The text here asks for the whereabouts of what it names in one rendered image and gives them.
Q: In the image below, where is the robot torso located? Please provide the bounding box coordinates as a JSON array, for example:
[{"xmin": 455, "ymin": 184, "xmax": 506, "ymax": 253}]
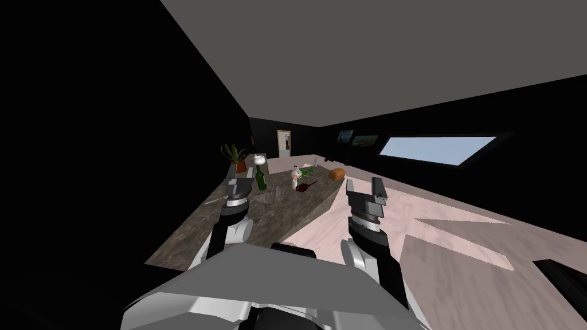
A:
[{"xmin": 121, "ymin": 242, "xmax": 432, "ymax": 330}]

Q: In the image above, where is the green and red wall picture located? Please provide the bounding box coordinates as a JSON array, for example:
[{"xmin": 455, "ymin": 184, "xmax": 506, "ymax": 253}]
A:
[{"xmin": 351, "ymin": 134, "xmax": 379, "ymax": 148}]

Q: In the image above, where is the green plant in orange pot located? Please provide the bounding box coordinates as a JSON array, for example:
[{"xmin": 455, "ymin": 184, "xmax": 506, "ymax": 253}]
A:
[{"xmin": 220, "ymin": 143, "xmax": 249, "ymax": 174}]

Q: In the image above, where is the long sky-blue window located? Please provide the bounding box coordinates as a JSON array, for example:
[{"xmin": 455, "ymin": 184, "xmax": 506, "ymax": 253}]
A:
[{"xmin": 378, "ymin": 135, "xmax": 499, "ymax": 167}]

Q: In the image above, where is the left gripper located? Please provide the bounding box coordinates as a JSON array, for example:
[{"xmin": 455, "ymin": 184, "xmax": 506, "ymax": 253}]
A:
[{"xmin": 222, "ymin": 163, "xmax": 255, "ymax": 202}]

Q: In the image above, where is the steel sink basin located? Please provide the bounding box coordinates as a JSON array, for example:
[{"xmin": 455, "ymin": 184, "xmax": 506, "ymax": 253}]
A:
[{"xmin": 253, "ymin": 187, "xmax": 283, "ymax": 204}]

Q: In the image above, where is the pale wooden door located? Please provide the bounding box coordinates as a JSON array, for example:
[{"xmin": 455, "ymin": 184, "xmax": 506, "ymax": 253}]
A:
[{"xmin": 277, "ymin": 129, "xmax": 292, "ymax": 159}]

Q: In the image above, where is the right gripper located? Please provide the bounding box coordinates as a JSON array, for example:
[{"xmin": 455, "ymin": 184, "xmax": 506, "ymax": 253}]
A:
[{"xmin": 346, "ymin": 176, "xmax": 389, "ymax": 222}]

